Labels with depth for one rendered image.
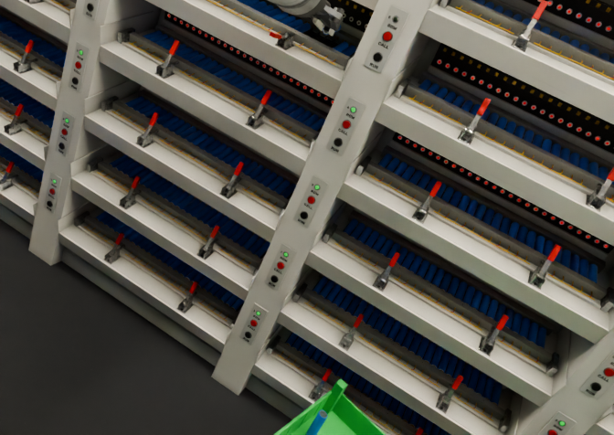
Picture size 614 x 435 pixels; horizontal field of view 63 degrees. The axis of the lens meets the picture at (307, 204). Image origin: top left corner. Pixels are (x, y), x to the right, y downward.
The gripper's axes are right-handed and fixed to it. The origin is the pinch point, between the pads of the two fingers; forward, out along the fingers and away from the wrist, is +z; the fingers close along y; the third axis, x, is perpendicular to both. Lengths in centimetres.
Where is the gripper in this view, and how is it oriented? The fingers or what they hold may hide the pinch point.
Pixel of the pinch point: (325, 22)
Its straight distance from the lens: 109.0
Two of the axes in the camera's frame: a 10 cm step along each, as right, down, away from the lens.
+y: -8.5, -4.9, 1.8
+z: 2.5, -0.8, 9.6
